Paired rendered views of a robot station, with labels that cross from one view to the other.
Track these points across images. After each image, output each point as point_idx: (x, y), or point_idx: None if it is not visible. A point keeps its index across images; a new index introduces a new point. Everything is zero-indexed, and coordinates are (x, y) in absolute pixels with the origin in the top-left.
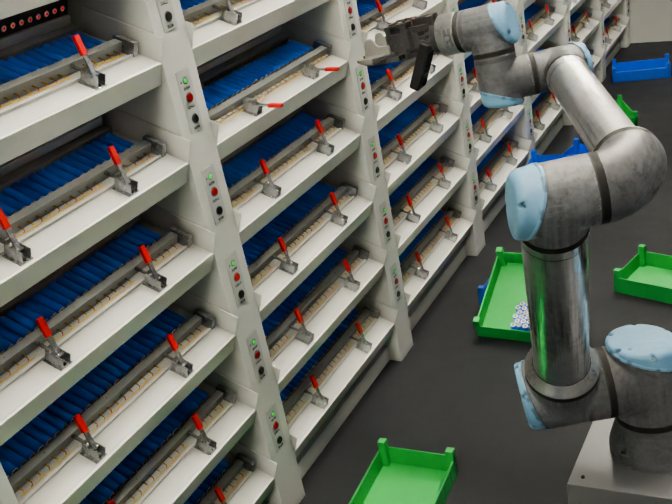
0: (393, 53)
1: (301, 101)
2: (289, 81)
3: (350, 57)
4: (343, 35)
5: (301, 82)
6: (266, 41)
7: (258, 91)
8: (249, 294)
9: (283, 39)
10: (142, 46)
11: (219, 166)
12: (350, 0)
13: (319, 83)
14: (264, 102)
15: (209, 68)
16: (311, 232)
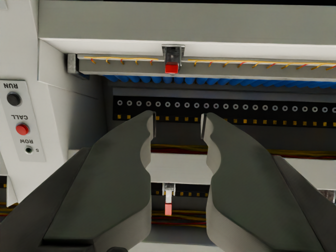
0: (140, 227)
1: (246, 16)
2: (236, 61)
3: (28, 42)
4: (50, 92)
5: (213, 50)
6: (151, 88)
7: (313, 72)
8: None
9: (120, 82)
10: None
11: None
12: (18, 143)
13: (171, 30)
14: (335, 55)
15: (269, 93)
16: None
